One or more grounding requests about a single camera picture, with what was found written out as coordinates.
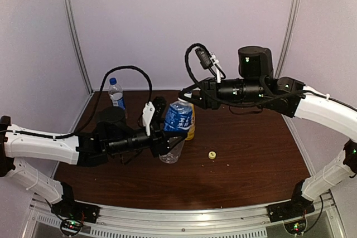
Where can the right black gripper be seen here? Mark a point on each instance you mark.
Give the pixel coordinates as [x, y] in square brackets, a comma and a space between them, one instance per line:
[194, 97]

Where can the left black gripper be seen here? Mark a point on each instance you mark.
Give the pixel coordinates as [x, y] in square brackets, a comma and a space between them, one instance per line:
[161, 144]

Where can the yellow drink bottle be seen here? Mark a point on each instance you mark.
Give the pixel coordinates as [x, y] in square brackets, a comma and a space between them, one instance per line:
[191, 132]

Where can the blue label bottle white cap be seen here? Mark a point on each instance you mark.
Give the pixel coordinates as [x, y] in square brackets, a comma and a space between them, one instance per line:
[177, 119]

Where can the pale yellow bottle cap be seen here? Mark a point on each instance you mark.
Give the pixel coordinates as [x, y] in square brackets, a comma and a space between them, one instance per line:
[212, 155]

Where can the clear bottle blue cap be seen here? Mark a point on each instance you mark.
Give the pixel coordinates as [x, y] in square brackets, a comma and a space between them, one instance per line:
[116, 94]

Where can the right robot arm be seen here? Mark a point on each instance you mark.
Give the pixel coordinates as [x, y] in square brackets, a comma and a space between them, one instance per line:
[257, 87]

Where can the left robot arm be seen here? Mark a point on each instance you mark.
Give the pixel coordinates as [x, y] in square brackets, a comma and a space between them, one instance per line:
[111, 137]

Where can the left circuit board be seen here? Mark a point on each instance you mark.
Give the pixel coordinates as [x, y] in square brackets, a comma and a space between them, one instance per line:
[70, 227]

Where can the circuit board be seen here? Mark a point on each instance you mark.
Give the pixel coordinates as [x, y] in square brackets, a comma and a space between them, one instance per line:
[295, 227]
[70, 227]

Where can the right circuit board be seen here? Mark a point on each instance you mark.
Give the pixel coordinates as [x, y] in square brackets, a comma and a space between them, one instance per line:
[295, 227]

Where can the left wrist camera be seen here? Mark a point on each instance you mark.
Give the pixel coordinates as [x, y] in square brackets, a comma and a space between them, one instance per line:
[152, 112]

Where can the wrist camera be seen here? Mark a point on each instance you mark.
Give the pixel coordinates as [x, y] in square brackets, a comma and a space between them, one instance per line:
[209, 61]
[152, 112]

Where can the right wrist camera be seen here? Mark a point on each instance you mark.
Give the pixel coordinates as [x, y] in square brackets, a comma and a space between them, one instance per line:
[209, 61]

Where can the front aluminium rail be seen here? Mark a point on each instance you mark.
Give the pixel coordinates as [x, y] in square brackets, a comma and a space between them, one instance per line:
[246, 221]

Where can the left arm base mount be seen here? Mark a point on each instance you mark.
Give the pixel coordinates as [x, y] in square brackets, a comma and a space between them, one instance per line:
[79, 208]

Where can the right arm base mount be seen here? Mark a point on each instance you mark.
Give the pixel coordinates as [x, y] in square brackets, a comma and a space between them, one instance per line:
[287, 208]

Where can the right aluminium frame post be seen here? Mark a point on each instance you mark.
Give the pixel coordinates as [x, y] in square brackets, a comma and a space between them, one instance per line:
[291, 22]

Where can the aluminium frame post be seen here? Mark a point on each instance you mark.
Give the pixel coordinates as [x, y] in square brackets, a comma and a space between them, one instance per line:
[291, 22]
[76, 45]

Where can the left aluminium frame post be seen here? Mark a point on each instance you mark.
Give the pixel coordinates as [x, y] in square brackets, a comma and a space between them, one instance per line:
[76, 45]

